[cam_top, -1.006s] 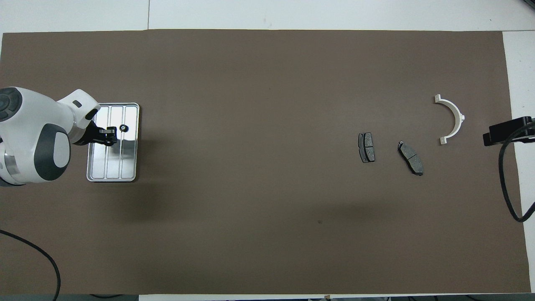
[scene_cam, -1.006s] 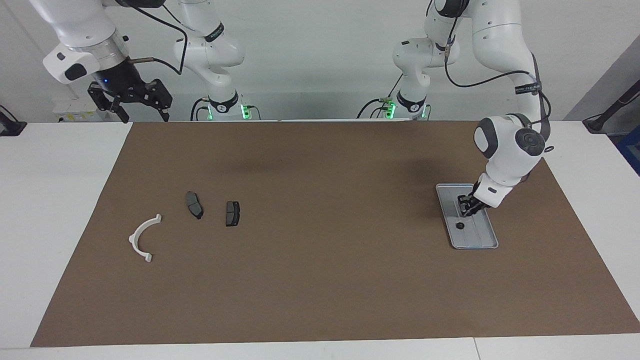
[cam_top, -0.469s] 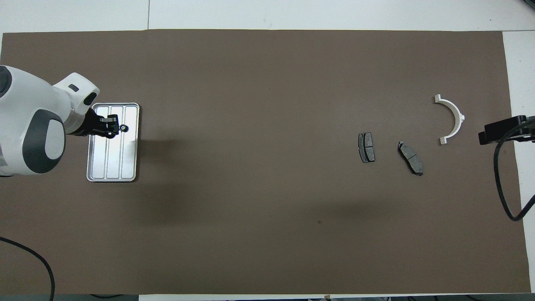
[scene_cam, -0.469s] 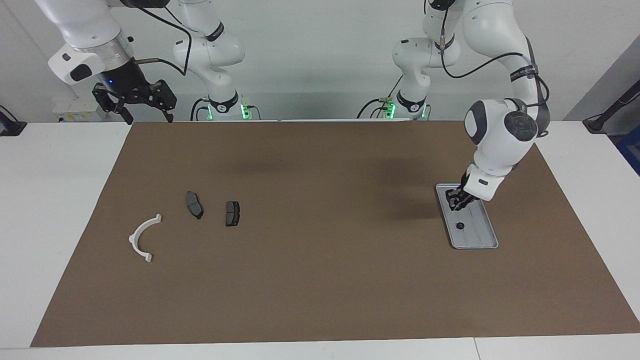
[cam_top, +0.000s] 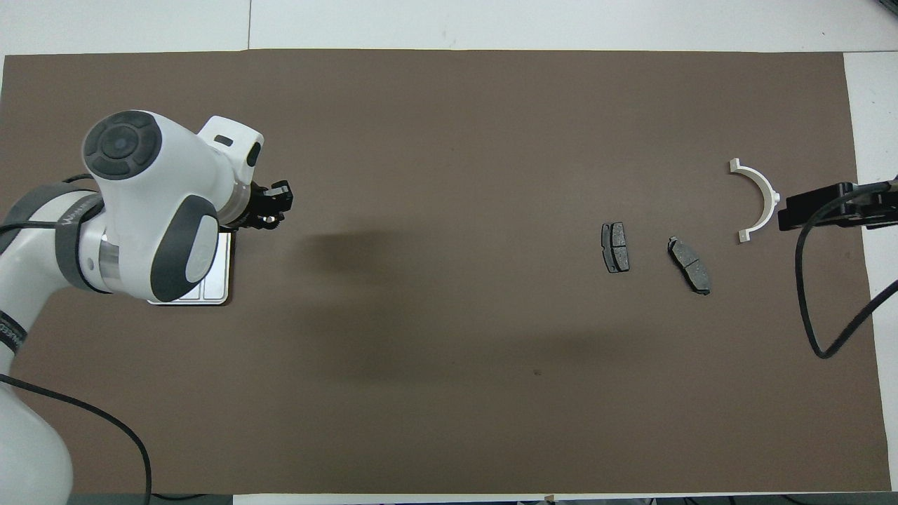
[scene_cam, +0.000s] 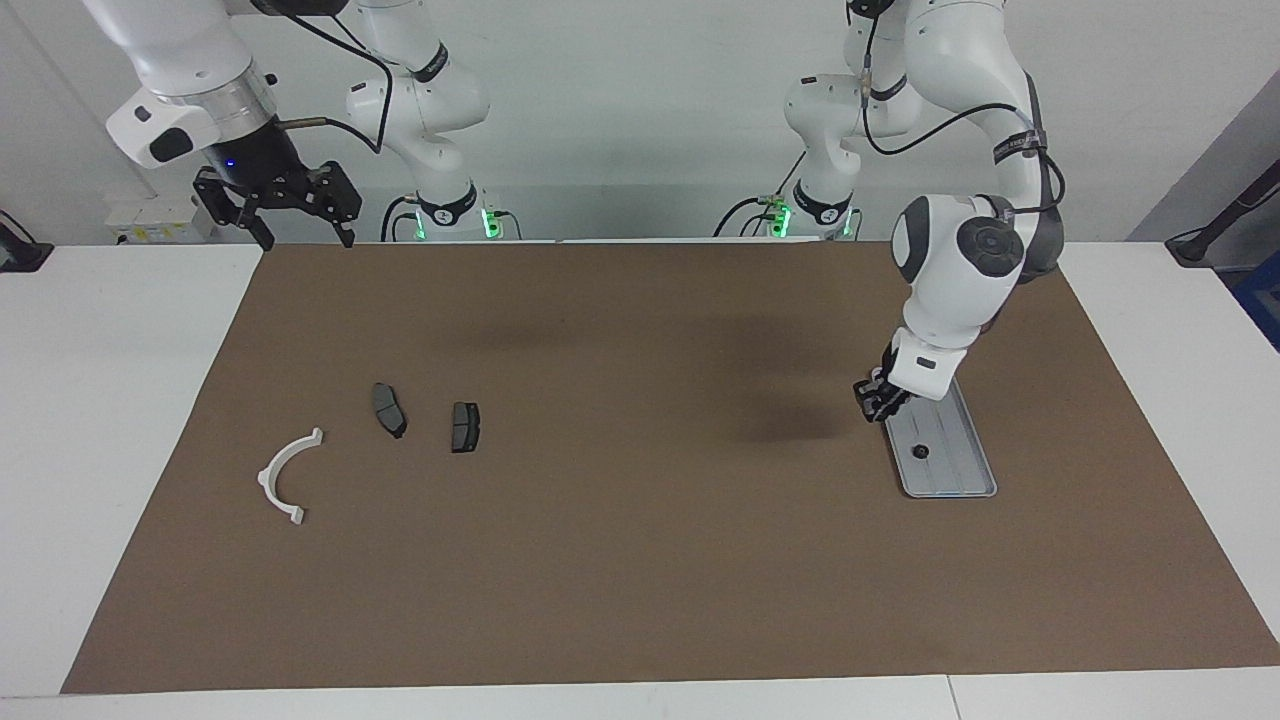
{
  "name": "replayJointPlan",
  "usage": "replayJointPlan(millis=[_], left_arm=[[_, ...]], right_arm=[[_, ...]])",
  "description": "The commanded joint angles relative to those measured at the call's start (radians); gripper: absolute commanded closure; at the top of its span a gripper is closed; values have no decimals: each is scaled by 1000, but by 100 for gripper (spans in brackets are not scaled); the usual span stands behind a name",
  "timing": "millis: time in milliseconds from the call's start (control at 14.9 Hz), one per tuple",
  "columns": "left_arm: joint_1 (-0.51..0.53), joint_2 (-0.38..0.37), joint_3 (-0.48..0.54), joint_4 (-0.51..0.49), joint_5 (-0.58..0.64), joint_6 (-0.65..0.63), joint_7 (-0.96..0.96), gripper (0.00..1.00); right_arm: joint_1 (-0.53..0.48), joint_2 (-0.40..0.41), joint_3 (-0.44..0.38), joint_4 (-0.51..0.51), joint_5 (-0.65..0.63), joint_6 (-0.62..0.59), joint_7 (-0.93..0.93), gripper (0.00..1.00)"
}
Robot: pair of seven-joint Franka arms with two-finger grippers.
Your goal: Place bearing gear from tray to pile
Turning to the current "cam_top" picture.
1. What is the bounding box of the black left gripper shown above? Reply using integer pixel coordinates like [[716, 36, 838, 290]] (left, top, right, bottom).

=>
[[224, 180, 294, 232]]

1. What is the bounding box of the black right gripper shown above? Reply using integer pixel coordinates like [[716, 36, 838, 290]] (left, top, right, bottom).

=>
[[777, 180, 898, 231]]

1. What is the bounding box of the silver metal tray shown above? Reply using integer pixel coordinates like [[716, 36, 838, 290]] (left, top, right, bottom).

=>
[[147, 231, 232, 306]]

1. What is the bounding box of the curved dark brake pad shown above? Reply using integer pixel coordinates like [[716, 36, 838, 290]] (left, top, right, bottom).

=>
[[666, 236, 712, 296]]

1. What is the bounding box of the rectangular dark brake pad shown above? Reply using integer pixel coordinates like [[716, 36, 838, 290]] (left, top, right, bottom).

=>
[[601, 222, 631, 274]]

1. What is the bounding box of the brown table mat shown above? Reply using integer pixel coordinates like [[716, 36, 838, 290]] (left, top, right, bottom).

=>
[[0, 49, 892, 495]]

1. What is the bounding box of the white half ring bracket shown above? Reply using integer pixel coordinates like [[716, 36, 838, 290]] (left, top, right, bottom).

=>
[[728, 158, 781, 245]]

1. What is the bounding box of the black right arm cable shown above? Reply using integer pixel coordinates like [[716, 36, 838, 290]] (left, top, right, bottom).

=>
[[795, 184, 898, 359]]

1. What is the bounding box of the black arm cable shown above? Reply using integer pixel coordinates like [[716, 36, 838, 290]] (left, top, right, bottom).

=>
[[0, 374, 153, 505], [795, 184, 898, 359]]

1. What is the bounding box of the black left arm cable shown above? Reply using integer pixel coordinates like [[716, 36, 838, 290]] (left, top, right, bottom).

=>
[[0, 374, 153, 505]]

